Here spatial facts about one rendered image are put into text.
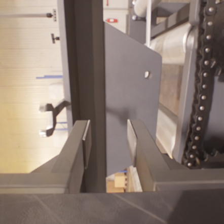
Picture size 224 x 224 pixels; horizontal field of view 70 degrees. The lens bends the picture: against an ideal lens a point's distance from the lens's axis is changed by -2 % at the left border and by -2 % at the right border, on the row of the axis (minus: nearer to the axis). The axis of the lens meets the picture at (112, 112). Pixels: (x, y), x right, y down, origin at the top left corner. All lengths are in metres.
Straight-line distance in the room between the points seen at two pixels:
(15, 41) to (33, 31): 1.13
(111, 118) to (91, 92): 0.07
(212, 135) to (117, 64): 0.26
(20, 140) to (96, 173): 11.43
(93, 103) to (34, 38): 9.85
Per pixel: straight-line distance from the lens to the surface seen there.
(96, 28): 0.35
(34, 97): 10.43
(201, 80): 0.31
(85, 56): 0.35
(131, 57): 0.34
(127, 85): 0.34
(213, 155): 0.39
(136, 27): 1.30
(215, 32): 0.32
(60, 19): 0.28
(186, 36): 0.45
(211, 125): 0.41
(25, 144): 11.82
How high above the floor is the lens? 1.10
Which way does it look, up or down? 2 degrees down
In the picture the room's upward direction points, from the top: 91 degrees counter-clockwise
